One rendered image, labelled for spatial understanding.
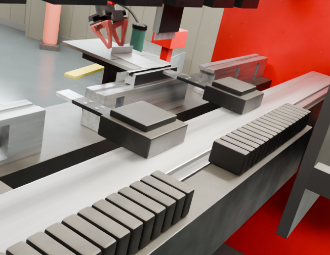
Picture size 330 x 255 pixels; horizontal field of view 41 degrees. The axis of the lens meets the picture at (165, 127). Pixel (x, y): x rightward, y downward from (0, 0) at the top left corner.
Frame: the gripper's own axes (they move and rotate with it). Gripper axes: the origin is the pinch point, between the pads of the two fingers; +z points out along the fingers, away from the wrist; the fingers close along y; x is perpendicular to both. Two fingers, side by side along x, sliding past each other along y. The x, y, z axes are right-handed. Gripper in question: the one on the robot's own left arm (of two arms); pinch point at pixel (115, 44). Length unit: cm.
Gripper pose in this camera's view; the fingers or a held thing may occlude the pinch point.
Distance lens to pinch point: 129.6
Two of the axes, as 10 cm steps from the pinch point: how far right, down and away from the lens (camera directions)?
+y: 5.4, -2.2, 8.1
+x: -8.1, 1.5, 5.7
